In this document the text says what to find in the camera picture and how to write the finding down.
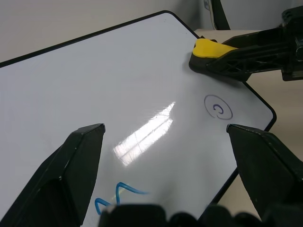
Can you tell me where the black stand leg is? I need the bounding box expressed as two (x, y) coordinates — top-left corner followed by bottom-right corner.
(209, 0), (232, 31)

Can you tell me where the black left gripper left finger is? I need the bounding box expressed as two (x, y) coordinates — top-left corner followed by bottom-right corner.
(0, 123), (106, 227)

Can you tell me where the yellow and black whiteboard eraser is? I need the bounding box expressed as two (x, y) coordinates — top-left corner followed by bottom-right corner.
(188, 38), (239, 74)

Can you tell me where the white whiteboard with black frame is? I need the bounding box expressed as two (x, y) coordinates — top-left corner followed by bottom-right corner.
(0, 10), (277, 227)

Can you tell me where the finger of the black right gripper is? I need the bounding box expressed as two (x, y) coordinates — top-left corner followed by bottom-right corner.
(199, 27), (286, 52)
(205, 46), (286, 82)

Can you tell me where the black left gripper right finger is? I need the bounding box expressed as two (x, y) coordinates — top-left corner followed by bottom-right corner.
(226, 123), (303, 221)

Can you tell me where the thin white cable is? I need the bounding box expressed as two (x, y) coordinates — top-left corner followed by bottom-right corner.
(203, 0), (216, 30)

